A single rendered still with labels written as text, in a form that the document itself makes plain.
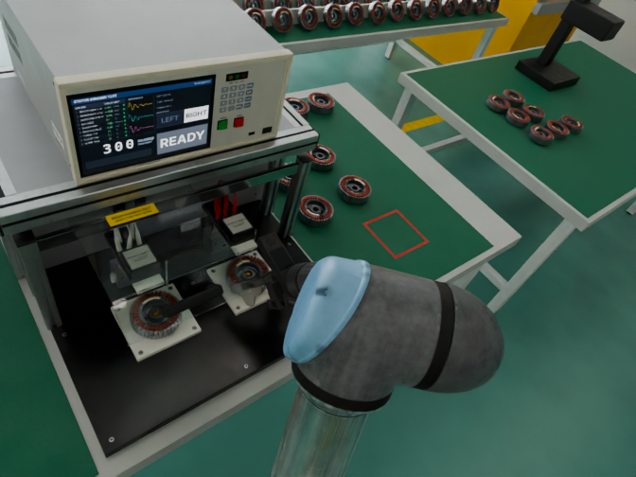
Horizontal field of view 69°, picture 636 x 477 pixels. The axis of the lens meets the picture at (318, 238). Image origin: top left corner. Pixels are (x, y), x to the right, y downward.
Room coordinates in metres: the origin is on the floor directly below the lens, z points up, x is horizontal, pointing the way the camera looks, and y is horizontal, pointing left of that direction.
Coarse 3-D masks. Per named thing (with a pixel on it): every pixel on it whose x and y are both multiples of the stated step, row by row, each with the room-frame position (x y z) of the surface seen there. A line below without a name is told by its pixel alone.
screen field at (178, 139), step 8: (184, 128) 0.70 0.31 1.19; (192, 128) 0.71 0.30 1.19; (200, 128) 0.73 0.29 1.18; (160, 136) 0.66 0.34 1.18; (168, 136) 0.68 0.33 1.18; (176, 136) 0.69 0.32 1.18; (184, 136) 0.70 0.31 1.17; (192, 136) 0.71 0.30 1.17; (200, 136) 0.73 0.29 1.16; (160, 144) 0.66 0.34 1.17; (168, 144) 0.68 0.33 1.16; (176, 144) 0.69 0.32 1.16; (184, 144) 0.70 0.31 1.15; (192, 144) 0.72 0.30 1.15; (200, 144) 0.73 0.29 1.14; (160, 152) 0.66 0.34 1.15
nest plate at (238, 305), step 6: (270, 270) 0.77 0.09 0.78; (258, 294) 0.68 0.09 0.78; (264, 294) 0.69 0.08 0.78; (234, 300) 0.64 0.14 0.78; (240, 300) 0.65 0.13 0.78; (258, 300) 0.67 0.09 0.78; (264, 300) 0.67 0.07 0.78; (234, 306) 0.63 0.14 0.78; (240, 306) 0.63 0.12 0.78; (246, 306) 0.64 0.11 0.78; (252, 306) 0.64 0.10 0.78; (234, 312) 0.61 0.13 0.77; (240, 312) 0.62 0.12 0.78
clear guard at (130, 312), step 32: (160, 192) 0.64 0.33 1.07; (192, 192) 0.67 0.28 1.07; (96, 224) 0.51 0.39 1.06; (128, 224) 0.53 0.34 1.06; (160, 224) 0.56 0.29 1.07; (192, 224) 0.59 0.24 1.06; (96, 256) 0.44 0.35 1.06; (128, 256) 0.47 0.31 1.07; (160, 256) 0.49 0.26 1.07; (192, 256) 0.51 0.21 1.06; (224, 256) 0.54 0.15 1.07; (128, 288) 0.41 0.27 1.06; (160, 288) 0.43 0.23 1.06; (192, 288) 0.46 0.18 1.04; (224, 288) 0.50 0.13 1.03; (128, 320) 0.37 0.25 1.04; (160, 320) 0.40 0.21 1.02
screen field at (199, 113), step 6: (192, 108) 0.71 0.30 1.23; (198, 108) 0.72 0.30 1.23; (204, 108) 0.73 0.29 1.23; (162, 114) 0.67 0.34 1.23; (168, 114) 0.68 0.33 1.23; (174, 114) 0.68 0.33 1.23; (180, 114) 0.69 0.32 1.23; (186, 114) 0.70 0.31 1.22; (192, 114) 0.71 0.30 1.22; (198, 114) 0.72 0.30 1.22; (204, 114) 0.73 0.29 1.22; (162, 120) 0.67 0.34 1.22; (168, 120) 0.68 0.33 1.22; (174, 120) 0.68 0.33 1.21; (180, 120) 0.69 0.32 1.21; (186, 120) 0.70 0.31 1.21; (192, 120) 0.71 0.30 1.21; (162, 126) 0.67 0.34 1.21
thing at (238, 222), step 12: (204, 204) 0.81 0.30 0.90; (228, 204) 0.83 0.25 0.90; (228, 216) 0.77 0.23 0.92; (240, 216) 0.79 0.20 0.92; (228, 228) 0.74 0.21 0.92; (240, 228) 0.75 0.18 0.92; (252, 228) 0.76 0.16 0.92; (240, 240) 0.74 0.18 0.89; (252, 240) 0.76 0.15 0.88; (240, 252) 0.71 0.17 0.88
